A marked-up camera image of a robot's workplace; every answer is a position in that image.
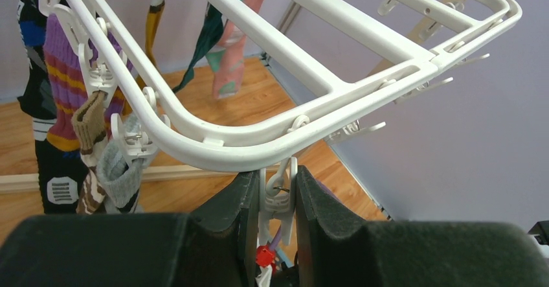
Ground wooden rack frame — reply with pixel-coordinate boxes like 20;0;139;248
0;0;494;195

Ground black blue white sock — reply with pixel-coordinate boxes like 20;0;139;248
17;0;80;214

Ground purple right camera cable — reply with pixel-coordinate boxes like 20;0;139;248
255;225;284;287

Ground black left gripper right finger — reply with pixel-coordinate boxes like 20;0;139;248
296;166;548;286

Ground purple yellow striped sock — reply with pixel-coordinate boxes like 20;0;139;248
43;14;134;153

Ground brown white striped sock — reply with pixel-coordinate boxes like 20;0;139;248
71;91;108;214

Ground white plastic clip hanger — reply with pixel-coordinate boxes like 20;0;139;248
39;0;522;244

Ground mustard yellow striped sock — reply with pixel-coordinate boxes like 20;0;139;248
144;0;165;70

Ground dark green sock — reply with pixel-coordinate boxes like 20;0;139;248
172;3;224;93

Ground pink green sock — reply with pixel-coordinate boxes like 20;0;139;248
206;0;264;99

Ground grey black striped sock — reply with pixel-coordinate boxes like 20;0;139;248
96;140;143;214

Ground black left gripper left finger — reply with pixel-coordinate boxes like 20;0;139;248
1;171;260;286

